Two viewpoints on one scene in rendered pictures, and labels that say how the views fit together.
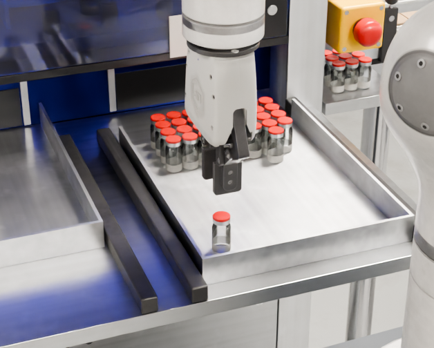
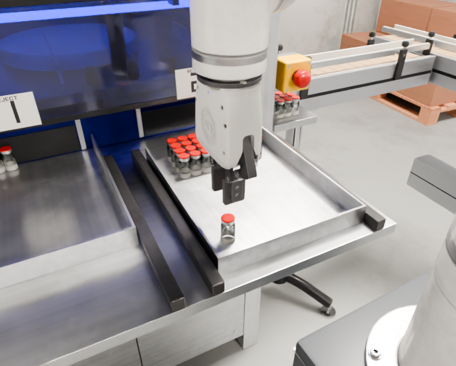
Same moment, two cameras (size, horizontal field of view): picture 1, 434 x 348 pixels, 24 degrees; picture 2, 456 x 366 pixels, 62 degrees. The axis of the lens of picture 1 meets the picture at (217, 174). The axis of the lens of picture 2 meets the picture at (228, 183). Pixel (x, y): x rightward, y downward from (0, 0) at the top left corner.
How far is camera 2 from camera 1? 0.59 m
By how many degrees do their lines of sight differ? 7
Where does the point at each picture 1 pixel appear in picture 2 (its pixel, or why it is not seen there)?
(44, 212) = (93, 216)
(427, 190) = not seen: outside the picture
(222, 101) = (234, 130)
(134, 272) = (163, 272)
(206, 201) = (211, 200)
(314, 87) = (268, 115)
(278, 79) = not seen: hidden behind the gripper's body
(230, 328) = not seen: hidden behind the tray
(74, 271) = (115, 270)
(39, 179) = (90, 189)
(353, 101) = (290, 123)
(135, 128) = (156, 147)
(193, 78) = (204, 110)
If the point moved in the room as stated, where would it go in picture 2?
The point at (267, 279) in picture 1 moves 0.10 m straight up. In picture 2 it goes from (267, 266) to (272, 210)
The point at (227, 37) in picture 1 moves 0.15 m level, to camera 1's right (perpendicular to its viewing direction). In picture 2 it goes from (237, 68) to (377, 63)
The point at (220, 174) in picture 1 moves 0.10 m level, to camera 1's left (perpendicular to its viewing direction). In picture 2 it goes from (228, 189) to (152, 194)
